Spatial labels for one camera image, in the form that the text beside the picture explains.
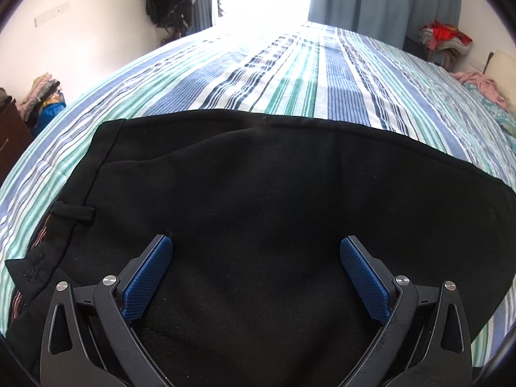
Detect pink cloth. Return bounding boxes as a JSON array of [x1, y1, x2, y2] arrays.
[[451, 70, 509, 109]]

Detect pile of folded clothes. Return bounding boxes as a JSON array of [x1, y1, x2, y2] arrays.
[[18, 73, 65, 124]]

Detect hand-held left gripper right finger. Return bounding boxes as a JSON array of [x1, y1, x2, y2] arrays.
[[339, 234, 473, 387]]

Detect dark stool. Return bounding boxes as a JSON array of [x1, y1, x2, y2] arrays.
[[404, 36, 428, 62]]

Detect teal patterned pillow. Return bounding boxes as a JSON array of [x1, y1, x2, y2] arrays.
[[492, 107, 516, 150], [461, 81, 512, 115]]

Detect blue bag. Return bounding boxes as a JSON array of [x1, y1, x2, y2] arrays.
[[32, 101, 67, 135]]

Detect white wall cable trunking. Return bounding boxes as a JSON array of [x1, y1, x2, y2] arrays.
[[34, 3, 71, 25]]

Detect cream headboard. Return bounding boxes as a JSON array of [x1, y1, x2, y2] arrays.
[[484, 50, 516, 114]]

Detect striped bed sheet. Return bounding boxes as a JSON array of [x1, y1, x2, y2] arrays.
[[0, 20, 516, 367]]

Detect wide blue curtain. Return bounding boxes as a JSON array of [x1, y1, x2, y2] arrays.
[[308, 0, 462, 51]]

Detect black pants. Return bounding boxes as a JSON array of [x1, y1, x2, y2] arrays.
[[5, 109, 516, 387]]

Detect dark hanging bags and clothes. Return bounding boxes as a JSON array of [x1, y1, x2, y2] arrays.
[[145, 0, 196, 33]]

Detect dark wooden cabinet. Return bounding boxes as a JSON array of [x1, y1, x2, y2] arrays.
[[0, 89, 35, 186]]

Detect red colourful clothes pile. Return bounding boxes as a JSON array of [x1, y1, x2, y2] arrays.
[[418, 20, 473, 59]]

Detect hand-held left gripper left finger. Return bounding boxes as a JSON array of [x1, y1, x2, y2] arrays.
[[39, 234, 175, 387]]

